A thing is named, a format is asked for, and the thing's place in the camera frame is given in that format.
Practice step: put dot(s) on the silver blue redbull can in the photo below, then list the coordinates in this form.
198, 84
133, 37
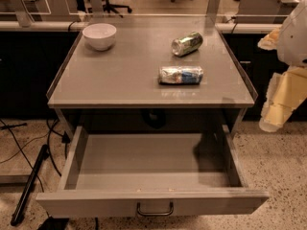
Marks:
180, 75

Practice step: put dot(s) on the white ceramic bowl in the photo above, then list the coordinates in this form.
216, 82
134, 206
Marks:
100, 36

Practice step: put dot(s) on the grey cabinet with drawer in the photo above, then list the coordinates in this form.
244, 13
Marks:
126, 76

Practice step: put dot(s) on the clear acrylic barrier panel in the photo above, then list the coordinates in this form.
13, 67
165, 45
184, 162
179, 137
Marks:
230, 11

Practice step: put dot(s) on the open grey top drawer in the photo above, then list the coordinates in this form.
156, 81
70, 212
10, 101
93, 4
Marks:
106, 175

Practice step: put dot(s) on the black bar on floor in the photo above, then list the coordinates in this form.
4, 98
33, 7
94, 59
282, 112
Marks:
17, 216

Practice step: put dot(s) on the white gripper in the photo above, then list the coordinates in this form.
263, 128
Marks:
294, 37

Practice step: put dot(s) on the black metal drawer handle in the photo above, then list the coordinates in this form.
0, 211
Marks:
154, 210

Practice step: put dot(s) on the green soda can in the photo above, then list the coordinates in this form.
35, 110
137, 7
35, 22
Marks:
185, 45

